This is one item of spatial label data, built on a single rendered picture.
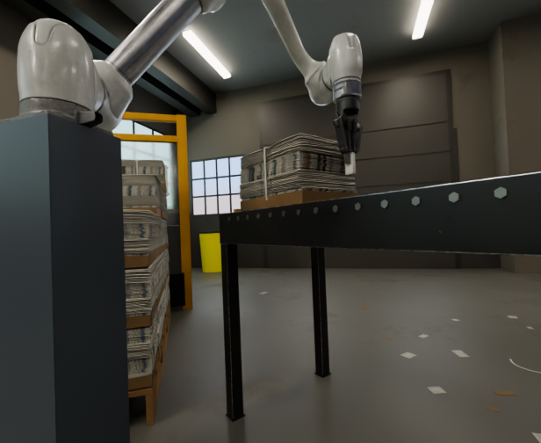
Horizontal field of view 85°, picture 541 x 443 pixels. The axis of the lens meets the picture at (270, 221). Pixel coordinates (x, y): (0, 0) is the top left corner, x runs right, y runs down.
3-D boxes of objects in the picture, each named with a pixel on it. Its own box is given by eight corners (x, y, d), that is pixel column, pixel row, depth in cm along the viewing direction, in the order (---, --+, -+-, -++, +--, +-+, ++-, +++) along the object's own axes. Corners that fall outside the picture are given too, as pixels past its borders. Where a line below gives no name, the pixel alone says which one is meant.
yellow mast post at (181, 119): (183, 309, 279) (176, 114, 283) (183, 307, 288) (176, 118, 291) (192, 308, 282) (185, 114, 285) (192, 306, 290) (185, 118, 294)
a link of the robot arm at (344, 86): (326, 85, 97) (327, 104, 97) (349, 74, 90) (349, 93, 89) (344, 92, 102) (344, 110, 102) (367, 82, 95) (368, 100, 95)
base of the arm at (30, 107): (62, 112, 63) (61, 85, 63) (-8, 127, 70) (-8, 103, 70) (127, 135, 81) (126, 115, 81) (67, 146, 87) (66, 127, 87)
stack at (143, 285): (35, 450, 103) (30, 210, 104) (113, 336, 215) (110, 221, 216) (155, 424, 113) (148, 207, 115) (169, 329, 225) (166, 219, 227)
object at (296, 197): (271, 207, 106) (270, 195, 106) (327, 207, 123) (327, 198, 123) (302, 203, 93) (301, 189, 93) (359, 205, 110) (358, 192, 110)
